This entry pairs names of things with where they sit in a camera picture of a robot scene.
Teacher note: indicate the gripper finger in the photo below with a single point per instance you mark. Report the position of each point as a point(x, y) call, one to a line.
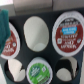
point(4, 26)

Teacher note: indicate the white kcup green lid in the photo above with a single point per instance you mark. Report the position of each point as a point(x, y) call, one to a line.
point(39, 71)

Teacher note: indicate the red white kcup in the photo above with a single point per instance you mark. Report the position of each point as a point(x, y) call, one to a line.
point(12, 46)

